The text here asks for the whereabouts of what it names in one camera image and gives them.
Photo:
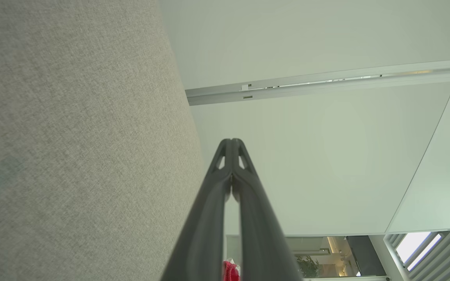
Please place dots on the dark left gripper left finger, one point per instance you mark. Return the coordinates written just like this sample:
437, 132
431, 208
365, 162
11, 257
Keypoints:
201, 242

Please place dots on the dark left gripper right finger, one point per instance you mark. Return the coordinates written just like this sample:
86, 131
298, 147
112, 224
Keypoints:
264, 242

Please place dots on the red shorts white stripe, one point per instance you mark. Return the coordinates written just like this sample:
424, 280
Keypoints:
231, 272

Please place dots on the green potted plant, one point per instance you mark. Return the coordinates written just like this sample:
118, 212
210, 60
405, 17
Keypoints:
308, 267

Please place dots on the grey fabric sofa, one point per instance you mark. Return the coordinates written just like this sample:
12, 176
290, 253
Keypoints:
72, 136

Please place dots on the grey window blinds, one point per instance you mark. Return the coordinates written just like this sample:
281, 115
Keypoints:
443, 257

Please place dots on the grey partition post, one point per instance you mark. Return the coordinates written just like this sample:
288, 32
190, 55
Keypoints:
287, 91
287, 80

